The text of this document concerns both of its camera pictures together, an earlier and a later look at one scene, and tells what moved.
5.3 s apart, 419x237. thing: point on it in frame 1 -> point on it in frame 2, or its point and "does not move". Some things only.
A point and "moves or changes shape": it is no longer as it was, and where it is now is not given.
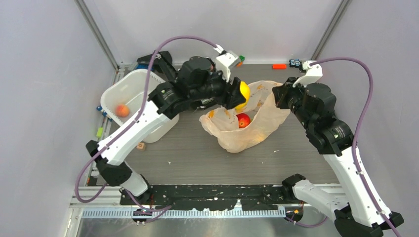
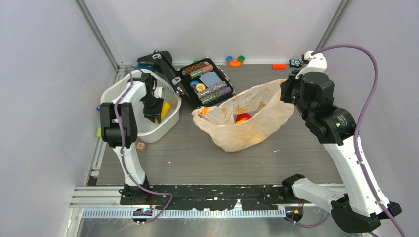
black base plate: x=215 y=197 does not move
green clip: x=99 y=133 does not move
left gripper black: x=230 y=94 -> x=150 y=114
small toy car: x=295 y=63 does not move
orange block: x=279 y=66 does not move
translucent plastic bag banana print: x=265 y=115 moves or changes shape
